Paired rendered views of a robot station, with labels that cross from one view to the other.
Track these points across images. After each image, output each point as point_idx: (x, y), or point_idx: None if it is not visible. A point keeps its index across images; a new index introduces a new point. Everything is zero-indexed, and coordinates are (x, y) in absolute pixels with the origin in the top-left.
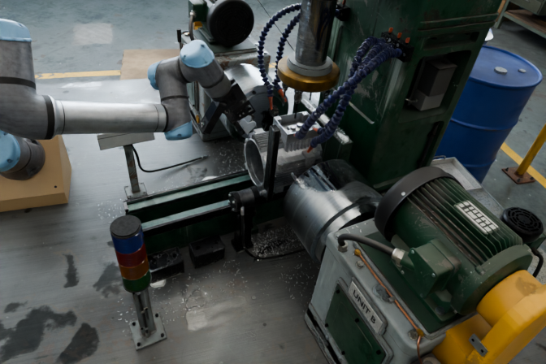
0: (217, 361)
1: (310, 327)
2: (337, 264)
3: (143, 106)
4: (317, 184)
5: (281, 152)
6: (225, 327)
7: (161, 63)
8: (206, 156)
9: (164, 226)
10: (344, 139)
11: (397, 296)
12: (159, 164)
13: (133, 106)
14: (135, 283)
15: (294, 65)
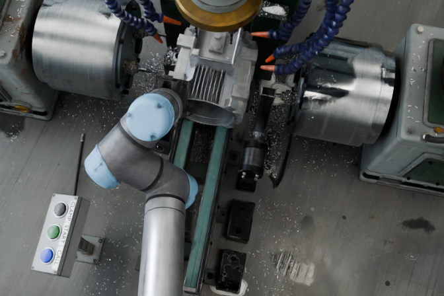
0: (352, 277)
1: (374, 182)
2: (419, 147)
3: (167, 224)
4: (330, 94)
5: (230, 80)
6: (326, 252)
7: (110, 162)
8: (84, 134)
9: (207, 254)
10: (279, 11)
11: None
12: None
13: (165, 236)
14: None
15: (221, 6)
